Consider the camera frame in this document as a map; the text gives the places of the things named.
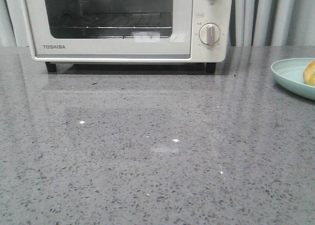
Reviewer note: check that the glass oven door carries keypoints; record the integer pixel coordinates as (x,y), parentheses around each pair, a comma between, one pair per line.
(49,42)

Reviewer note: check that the golden bread roll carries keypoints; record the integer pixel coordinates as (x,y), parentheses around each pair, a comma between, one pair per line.
(309,74)

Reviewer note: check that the white Toshiba toaster oven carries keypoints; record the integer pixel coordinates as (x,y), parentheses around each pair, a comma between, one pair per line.
(203,12)

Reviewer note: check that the lower oven control knob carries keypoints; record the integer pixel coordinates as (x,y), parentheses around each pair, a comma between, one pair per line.
(209,34)

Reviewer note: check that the grey curtain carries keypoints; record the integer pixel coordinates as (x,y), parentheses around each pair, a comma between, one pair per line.
(252,23)

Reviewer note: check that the light green plate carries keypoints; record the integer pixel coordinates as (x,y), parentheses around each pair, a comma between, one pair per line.
(289,74)

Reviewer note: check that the metal wire oven rack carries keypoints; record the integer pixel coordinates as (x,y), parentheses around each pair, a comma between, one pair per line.
(115,20)

